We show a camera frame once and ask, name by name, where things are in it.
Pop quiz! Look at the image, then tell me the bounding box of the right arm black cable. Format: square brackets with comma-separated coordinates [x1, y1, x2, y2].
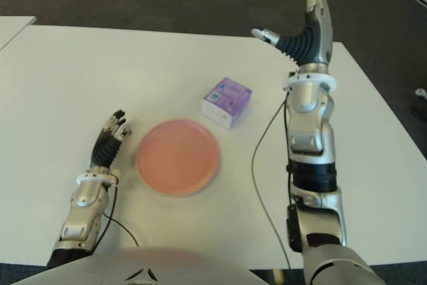
[252, 93, 293, 270]

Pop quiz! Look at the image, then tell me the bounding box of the silver robot torso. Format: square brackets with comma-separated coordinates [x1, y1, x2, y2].
[0, 246, 278, 285]

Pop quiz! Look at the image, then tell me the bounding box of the purple tissue paper pack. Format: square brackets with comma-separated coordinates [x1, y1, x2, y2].
[201, 77, 253, 130]

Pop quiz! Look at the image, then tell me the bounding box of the dark object with white knob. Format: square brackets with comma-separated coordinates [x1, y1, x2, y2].
[410, 87, 427, 119]

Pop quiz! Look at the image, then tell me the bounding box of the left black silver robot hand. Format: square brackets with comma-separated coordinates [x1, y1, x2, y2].
[90, 109, 133, 169]

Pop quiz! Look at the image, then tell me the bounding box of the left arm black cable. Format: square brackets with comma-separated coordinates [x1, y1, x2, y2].
[102, 184, 139, 248]

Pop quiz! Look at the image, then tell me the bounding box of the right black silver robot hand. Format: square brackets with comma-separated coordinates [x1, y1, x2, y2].
[252, 0, 335, 66]

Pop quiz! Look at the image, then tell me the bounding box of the pink round plate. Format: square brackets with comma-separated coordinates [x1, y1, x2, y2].
[135, 118, 221, 198]

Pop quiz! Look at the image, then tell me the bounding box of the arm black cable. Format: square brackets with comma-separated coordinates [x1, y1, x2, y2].
[252, 93, 293, 270]
[102, 184, 139, 248]

